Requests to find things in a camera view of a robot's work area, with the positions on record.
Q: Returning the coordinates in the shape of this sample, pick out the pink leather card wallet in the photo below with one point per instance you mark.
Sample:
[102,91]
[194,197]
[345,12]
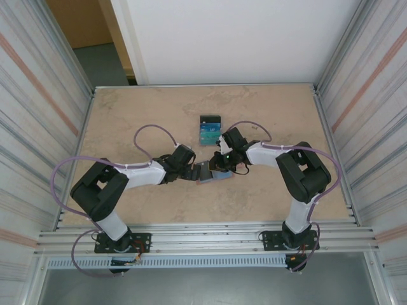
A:
[221,176]

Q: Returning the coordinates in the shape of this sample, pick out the black VIP credit card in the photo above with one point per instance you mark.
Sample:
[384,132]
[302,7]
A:
[203,173]

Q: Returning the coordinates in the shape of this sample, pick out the clear acrylic card stand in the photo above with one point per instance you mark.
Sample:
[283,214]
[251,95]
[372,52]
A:
[210,145]

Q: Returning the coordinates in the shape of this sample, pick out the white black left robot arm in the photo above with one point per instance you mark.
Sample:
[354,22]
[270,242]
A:
[95,190]

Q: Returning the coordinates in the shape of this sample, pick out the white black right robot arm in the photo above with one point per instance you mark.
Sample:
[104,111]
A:
[302,178]

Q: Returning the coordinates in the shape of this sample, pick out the teal credit card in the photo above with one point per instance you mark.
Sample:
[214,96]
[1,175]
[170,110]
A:
[208,138]

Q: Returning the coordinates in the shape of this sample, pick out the blue VIP credit card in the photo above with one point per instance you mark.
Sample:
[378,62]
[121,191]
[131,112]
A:
[210,128]

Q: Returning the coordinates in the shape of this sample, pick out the grey metal lower shelf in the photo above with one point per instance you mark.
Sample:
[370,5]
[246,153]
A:
[206,286]

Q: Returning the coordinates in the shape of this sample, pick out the brown wooden door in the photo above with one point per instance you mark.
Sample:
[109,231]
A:
[82,22]

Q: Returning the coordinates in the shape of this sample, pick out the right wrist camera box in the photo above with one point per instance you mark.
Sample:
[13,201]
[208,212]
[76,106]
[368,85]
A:
[225,146]

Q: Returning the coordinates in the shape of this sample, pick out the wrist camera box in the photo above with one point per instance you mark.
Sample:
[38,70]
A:
[225,146]
[182,147]

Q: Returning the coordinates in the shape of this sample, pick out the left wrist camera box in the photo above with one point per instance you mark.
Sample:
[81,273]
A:
[182,147]

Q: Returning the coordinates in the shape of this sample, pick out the aluminium front rail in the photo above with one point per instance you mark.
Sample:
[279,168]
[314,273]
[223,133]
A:
[206,236]

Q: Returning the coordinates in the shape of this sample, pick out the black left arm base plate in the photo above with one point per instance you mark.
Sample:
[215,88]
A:
[143,238]

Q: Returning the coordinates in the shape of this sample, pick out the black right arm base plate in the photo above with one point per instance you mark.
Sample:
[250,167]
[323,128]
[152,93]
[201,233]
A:
[270,241]

